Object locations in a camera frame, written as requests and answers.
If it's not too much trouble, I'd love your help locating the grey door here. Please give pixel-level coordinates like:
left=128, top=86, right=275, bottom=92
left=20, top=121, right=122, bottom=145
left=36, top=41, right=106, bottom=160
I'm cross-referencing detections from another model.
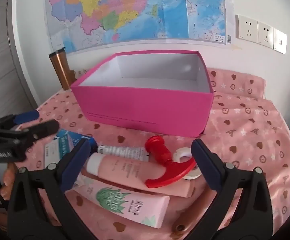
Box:
left=0, top=0, right=37, bottom=112

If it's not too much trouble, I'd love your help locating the blue medicine box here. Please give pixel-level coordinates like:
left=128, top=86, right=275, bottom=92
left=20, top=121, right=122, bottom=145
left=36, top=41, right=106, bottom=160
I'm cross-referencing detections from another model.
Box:
left=57, top=129, right=97, bottom=153

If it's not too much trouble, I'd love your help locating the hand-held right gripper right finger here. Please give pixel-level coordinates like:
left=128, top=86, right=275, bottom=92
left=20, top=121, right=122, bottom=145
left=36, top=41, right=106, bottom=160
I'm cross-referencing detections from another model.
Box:
left=182, top=139, right=283, bottom=240

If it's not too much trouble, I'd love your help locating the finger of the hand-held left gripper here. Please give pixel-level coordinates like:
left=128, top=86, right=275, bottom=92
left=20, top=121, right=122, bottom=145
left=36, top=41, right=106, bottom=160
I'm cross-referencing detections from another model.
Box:
left=0, top=119, right=60, bottom=153
left=0, top=109, right=40, bottom=131

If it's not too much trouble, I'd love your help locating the brown wooden scratcher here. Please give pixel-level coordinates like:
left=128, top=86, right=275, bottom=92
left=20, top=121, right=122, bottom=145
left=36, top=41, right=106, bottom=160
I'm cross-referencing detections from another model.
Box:
left=169, top=186, right=214, bottom=239

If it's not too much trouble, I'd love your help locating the pink printed cloth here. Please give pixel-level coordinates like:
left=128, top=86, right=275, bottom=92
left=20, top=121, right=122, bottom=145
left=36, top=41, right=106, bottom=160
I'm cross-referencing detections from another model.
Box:
left=12, top=67, right=290, bottom=240

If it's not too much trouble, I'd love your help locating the red plastic handle tool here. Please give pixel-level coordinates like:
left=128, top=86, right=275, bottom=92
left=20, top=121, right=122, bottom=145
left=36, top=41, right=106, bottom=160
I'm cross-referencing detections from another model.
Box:
left=145, top=135, right=197, bottom=189

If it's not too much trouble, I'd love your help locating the pink cardboard box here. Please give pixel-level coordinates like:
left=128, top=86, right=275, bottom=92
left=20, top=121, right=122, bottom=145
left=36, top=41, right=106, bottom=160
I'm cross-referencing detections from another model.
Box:
left=70, top=50, right=214, bottom=138

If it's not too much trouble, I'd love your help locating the colourful wall map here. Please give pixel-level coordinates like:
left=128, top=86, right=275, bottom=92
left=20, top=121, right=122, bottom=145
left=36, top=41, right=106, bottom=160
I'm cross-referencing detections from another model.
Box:
left=44, top=0, right=233, bottom=53

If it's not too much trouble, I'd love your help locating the white tape roll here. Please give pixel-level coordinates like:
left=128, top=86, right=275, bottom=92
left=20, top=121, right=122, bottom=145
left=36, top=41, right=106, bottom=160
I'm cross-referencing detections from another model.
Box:
left=172, top=148, right=198, bottom=180

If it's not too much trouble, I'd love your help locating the person's left hand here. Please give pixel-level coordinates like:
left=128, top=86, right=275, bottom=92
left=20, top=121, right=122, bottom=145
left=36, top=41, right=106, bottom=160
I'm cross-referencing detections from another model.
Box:
left=0, top=165, right=19, bottom=202

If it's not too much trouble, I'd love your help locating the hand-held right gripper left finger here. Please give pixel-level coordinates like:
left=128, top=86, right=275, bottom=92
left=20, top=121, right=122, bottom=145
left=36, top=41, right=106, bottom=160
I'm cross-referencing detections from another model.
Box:
left=7, top=139, right=95, bottom=240

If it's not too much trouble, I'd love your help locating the white striped tube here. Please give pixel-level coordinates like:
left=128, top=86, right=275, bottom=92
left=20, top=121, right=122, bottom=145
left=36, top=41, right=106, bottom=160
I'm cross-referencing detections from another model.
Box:
left=96, top=144, right=150, bottom=162

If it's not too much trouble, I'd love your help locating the pink tube green leaf print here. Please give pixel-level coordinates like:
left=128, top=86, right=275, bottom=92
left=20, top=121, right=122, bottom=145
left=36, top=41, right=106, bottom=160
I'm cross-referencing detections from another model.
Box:
left=72, top=177, right=170, bottom=229

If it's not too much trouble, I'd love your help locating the white wall socket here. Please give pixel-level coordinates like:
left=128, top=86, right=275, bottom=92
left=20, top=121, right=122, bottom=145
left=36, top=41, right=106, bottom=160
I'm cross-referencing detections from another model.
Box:
left=273, top=28, right=287, bottom=55
left=257, top=21, right=275, bottom=48
left=236, top=14, right=259, bottom=44

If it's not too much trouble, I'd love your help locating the copper tumbler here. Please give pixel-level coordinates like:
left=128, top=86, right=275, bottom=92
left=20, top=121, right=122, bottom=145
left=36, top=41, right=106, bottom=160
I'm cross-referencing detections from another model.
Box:
left=48, top=49, right=73, bottom=90

